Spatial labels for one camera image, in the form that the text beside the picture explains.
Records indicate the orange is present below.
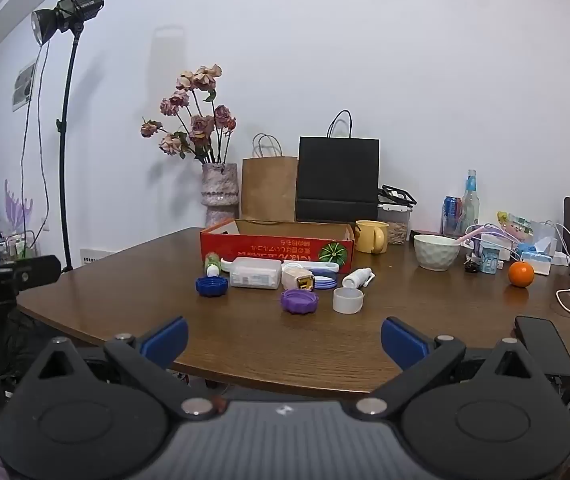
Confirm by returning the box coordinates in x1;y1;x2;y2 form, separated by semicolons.
509;261;536;288

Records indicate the mottled purple vase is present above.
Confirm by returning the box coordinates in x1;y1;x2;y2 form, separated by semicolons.
201;162;240;228

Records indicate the wall poster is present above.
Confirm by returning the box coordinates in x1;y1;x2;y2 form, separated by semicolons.
12;60;37;111

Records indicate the black studio light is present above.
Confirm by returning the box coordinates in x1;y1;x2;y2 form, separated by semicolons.
32;0;106;46

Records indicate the clear glass bottle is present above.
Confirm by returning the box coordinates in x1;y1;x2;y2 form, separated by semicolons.
461;169;480;236

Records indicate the dried rose bouquet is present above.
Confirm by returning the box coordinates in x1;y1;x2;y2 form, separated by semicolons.
140;64;237;165

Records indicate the red cardboard box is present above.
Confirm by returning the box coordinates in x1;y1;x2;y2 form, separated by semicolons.
200;218;356;267

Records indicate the blue plastic lid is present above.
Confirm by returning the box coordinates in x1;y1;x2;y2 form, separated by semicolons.
195;276;229;298

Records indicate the black smartphone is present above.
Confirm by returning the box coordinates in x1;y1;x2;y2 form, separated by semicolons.
515;316;570;378

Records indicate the blue soda can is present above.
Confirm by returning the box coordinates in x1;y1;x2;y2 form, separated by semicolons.
443;196;463;238

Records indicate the black light cable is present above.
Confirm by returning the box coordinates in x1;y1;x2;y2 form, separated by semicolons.
20;45;52;241

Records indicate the blue white tissue pack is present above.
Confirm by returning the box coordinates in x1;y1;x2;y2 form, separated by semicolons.
517;242;553;276

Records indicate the black lid frame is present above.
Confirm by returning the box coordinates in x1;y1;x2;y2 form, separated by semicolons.
377;184;418;208

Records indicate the white rectangular plastic container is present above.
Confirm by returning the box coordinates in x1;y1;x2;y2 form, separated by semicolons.
228;257;283;291

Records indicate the yellow green snack packet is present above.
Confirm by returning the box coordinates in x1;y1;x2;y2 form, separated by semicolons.
497;211;533;236

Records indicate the yellow mug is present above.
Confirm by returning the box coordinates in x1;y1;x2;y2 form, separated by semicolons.
355;220;390;254

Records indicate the black paper bag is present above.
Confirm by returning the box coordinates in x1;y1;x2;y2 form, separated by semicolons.
295;110;381;223

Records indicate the white plastic cup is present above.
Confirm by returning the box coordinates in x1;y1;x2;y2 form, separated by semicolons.
332;287;365;315

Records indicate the pink spoon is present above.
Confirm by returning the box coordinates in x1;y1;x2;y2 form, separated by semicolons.
457;225;493;246

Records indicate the brown paper bag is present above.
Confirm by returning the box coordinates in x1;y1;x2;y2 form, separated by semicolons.
241;133;299;222

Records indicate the blue white tape roll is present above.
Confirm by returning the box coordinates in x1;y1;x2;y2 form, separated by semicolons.
310;269;338;292

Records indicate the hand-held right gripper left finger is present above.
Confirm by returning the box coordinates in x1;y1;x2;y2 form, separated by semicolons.
15;316;221;418

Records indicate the wire rack with bottles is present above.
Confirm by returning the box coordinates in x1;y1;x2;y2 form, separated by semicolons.
0;230;41;261

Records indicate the pale blue yogurt cup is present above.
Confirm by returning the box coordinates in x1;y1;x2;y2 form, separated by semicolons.
480;246;500;274

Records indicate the clear seed container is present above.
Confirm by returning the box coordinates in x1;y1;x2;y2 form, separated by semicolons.
377;202;413;246

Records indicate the white spray bottle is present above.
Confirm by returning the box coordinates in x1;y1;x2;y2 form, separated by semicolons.
342;267;377;289

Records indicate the white lint brush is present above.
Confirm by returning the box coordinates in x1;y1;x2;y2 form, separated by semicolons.
221;257;340;274

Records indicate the clear plastic bag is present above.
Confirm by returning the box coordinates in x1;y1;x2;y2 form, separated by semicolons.
532;220;558;253

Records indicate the white bowl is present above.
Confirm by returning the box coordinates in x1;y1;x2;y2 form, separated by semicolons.
413;234;460;272

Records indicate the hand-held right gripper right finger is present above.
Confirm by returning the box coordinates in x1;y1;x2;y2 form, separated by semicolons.
356;316;556;418

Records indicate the purple plastic lid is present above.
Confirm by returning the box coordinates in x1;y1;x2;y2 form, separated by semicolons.
281;288;320;315

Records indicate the purple pouch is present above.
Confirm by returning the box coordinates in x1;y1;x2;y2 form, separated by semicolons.
480;224;518;242

